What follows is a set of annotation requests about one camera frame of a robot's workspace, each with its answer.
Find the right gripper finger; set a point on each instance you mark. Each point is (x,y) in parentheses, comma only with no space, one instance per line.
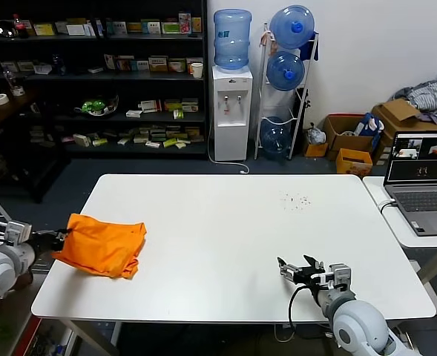
(288,271)
(314,264)

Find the cream carton box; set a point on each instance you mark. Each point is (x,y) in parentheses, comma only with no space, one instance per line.
(82,140)

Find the flat white carton box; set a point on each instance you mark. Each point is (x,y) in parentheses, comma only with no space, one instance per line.
(134,113)

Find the dark blue cloth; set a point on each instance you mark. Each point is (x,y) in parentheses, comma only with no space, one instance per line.
(310,50)

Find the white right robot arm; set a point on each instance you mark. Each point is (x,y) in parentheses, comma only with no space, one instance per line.
(363,326)

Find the white water dispenser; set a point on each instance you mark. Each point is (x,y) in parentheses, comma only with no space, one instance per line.
(233,122)

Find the red trimmed cardboard box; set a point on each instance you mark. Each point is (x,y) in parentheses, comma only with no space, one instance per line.
(346,142)

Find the scattered dark crumbs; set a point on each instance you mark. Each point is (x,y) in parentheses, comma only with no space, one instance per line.
(296,200)

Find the grey clothes pile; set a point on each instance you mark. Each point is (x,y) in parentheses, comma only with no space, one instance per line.
(427,96)

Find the white side table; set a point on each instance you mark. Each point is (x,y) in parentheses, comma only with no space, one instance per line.
(396,230)

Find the white table leg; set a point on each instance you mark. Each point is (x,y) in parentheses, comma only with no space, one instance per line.
(116,333)

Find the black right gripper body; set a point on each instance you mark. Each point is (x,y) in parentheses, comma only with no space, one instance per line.
(311,277)

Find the dark brown desk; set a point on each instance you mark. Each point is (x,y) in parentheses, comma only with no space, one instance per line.
(10,111)

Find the orange printed cardboard box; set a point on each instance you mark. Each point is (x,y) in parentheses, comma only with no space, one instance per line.
(353,165)

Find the labelled blue water jug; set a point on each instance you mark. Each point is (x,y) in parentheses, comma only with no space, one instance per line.
(233,41)

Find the grey laptop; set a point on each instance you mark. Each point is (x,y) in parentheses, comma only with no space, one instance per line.
(422,200)

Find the cola bottle red cap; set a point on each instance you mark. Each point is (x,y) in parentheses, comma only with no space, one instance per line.
(18,29)

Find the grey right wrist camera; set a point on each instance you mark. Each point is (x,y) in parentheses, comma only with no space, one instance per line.
(340,276)

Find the orange t-shirt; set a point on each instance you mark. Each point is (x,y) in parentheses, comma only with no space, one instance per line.
(99,244)

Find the black tripod stand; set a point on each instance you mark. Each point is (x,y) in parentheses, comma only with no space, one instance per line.
(302,111)

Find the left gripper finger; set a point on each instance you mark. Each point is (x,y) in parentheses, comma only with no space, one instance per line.
(64,231)
(63,239)

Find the white red carton box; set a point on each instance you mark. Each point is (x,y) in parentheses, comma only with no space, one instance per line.
(150,106)

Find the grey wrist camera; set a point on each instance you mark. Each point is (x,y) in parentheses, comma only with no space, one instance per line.
(340,276)
(17,233)

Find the white jug rack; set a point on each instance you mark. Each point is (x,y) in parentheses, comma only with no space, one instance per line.
(300,111)

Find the large brown cardboard box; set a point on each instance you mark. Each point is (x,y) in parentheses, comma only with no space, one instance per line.
(400,115)

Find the clear plastic bottle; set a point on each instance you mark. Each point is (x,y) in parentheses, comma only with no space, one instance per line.
(15,83)

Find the green white carton box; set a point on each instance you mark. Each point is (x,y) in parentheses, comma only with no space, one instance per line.
(171,28)

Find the yellow carton box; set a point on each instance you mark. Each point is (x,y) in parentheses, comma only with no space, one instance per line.
(44,29)

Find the shiny dark glass bowl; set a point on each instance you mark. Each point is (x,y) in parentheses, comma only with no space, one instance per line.
(6,29)

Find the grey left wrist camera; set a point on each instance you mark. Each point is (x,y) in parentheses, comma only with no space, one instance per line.
(17,233)

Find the beige rag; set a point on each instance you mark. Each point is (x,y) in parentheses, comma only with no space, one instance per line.
(268,39)

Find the white paper cup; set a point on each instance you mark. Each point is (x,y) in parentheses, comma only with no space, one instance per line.
(197,70)

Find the bowl of green packets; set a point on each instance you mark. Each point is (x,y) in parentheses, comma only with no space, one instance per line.
(97,107)

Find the black shelf unit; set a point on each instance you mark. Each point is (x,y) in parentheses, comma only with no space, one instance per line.
(129,78)

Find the clear plastic bag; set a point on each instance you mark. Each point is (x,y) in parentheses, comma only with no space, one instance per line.
(316,134)

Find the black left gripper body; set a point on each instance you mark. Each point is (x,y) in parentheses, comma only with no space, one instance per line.
(47,242)

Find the pink print box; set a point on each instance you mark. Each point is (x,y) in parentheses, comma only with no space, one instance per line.
(185,23)

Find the dark blue bottle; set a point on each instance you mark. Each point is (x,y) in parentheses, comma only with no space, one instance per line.
(59,65)

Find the blue white bag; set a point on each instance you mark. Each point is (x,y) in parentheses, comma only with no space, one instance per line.
(368,124)

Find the small orange box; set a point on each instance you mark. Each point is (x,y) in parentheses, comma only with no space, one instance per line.
(315,150)

